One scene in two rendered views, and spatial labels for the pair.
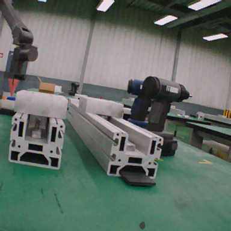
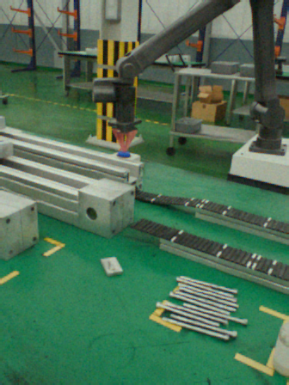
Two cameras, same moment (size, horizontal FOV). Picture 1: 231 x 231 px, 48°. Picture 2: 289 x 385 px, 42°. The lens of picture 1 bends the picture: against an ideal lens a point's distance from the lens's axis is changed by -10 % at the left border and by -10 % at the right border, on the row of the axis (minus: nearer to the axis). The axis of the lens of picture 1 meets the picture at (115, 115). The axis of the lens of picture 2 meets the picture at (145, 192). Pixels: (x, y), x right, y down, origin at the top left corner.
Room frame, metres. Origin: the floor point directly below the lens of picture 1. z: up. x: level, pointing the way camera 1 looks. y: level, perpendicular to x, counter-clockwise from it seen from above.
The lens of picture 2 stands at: (1.97, -0.33, 1.21)
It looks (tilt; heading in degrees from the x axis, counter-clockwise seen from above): 23 degrees down; 135
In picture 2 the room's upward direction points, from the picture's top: 4 degrees clockwise
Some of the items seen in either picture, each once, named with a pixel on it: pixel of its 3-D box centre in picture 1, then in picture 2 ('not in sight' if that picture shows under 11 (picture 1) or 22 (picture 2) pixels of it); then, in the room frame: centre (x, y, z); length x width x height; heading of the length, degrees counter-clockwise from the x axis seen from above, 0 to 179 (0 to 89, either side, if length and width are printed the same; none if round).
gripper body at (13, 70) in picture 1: (16, 68); (125, 114); (1.11, 0.44, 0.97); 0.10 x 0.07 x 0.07; 105
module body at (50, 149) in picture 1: (38, 117); (29, 152); (0.87, 0.24, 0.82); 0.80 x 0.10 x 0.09; 16
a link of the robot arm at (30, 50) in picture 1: (27, 47); (113, 82); (1.09, 0.40, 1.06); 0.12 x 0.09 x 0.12; 57
